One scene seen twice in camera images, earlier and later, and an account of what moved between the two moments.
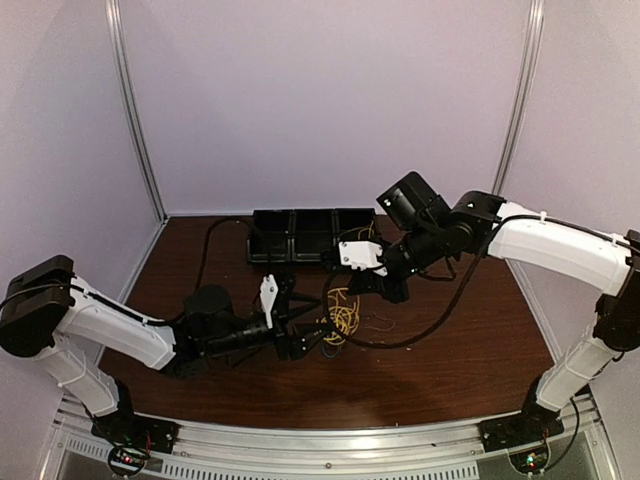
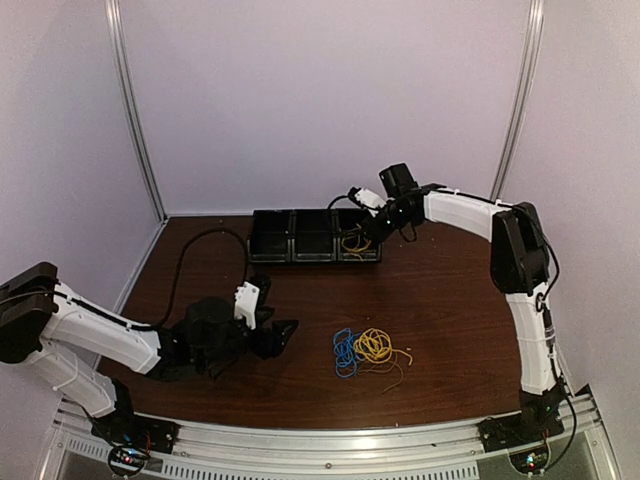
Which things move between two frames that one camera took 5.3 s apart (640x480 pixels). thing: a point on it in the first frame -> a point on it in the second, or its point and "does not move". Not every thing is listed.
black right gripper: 369,282 -> 379,232
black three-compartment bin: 303,235 does not move
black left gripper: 294,343 -> 270,342
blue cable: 322,347 -> 344,352
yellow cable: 344,321 -> 375,346
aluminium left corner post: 128,102 does not move
